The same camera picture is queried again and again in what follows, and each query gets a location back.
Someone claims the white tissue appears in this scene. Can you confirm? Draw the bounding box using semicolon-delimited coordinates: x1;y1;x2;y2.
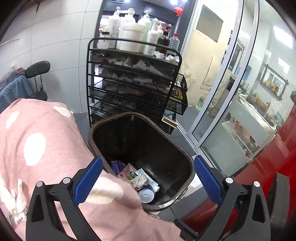
131;174;147;189

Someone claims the purple paper cup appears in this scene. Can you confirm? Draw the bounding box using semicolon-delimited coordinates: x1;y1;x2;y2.
138;181;160;204

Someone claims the pink snack wrapper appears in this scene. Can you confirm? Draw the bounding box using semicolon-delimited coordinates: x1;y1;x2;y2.
117;163;137;181

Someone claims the dark brown trash bin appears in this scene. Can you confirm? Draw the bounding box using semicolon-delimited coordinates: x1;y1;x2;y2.
88;112;195;212

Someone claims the red cabinet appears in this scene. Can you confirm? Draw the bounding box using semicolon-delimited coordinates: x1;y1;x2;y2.
183;105;296;232

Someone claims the pink dotted blanket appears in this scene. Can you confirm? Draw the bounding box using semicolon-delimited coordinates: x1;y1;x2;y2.
1;99;181;240

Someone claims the purple wrapper in bin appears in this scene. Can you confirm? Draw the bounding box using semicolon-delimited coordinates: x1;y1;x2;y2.
111;161;126;175

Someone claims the blue cloth on chair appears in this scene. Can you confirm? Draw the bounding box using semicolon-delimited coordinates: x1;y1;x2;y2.
1;75;33;113

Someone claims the clear bottle red cap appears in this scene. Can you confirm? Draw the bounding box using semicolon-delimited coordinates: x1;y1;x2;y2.
169;33;180;56

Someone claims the brown bottle on trolley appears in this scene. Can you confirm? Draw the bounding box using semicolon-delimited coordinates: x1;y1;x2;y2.
156;31;170;56

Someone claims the white tub on trolley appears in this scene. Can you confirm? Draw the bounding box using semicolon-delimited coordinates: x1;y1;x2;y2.
119;23;145;53

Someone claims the black wire trolley rack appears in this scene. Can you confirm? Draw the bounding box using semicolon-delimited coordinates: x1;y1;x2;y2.
86;38;188;134

